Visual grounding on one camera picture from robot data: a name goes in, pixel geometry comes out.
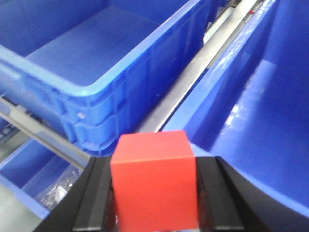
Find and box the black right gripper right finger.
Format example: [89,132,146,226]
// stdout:
[194,156,273,232]

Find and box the blue crate upper right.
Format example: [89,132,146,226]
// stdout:
[161,0,309,232]

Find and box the red cube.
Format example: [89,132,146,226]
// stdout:
[111,130,198,232]

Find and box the steel shelf front rail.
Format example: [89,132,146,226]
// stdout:
[0,97,90,169]

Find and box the clear plastic bag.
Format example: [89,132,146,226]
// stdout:
[35,165,83,211]

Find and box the steel divider rail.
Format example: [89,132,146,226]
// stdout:
[135,0,262,133]

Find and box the blue crate upper middle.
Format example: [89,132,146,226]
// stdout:
[0,0,212,156]

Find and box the lower blue crate with bag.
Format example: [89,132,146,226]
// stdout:
[0,139,72,219]

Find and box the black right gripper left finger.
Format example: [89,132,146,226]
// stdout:
[34,156,116,232]

